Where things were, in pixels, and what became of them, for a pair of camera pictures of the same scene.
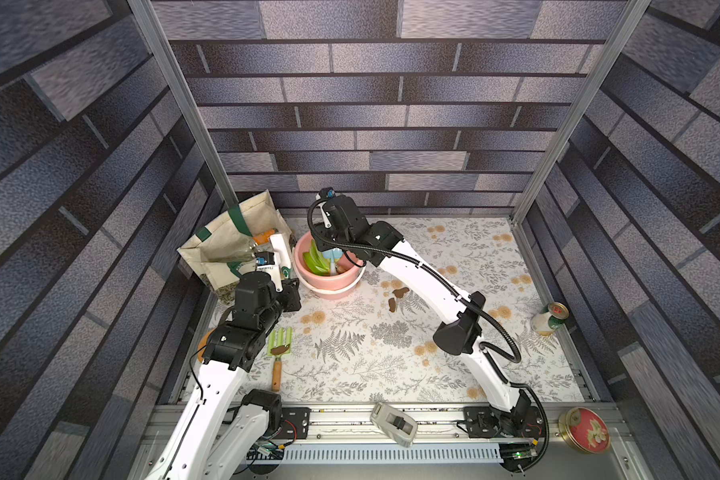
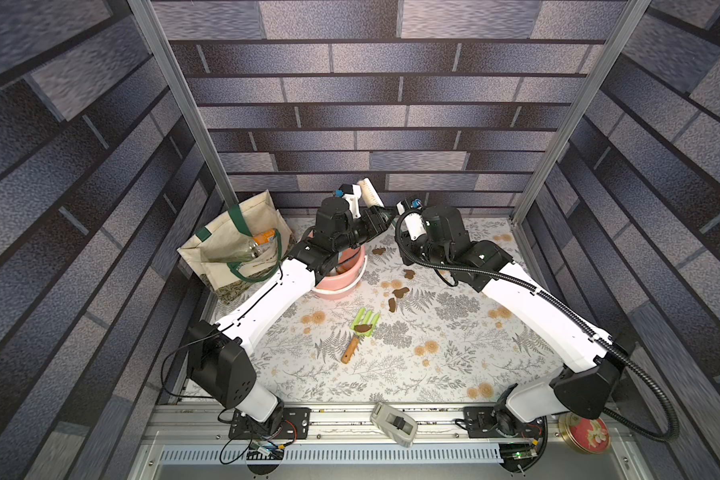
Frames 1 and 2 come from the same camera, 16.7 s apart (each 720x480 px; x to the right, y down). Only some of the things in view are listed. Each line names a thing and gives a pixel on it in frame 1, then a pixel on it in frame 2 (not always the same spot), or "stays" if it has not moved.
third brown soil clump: x=399 y=293 stays
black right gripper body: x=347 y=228 to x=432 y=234
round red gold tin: x=584 y=430 stays
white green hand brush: x=279 y=246 to x=370 y=194
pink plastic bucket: x=321 y=286 stays
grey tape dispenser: x=394 y=424 stays
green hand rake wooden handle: x=279 y=344 to x=368 y=333
